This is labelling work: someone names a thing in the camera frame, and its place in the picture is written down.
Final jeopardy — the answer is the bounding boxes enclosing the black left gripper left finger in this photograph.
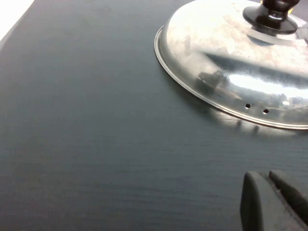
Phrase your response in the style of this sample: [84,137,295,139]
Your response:
[240,170,301,231]

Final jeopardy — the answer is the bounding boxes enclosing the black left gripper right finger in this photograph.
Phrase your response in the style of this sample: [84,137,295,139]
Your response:
[269,169,308,231]

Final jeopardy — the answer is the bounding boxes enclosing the steel pot lid black knob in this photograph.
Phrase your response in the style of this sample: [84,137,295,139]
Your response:
[154,0,308,130]

